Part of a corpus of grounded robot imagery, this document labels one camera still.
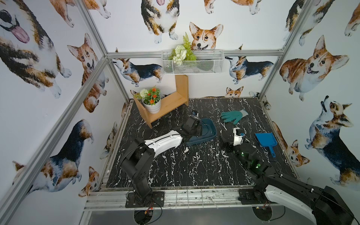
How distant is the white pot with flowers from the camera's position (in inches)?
37.2

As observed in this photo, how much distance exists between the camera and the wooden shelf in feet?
3.27

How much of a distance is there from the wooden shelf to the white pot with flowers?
0.03 metres
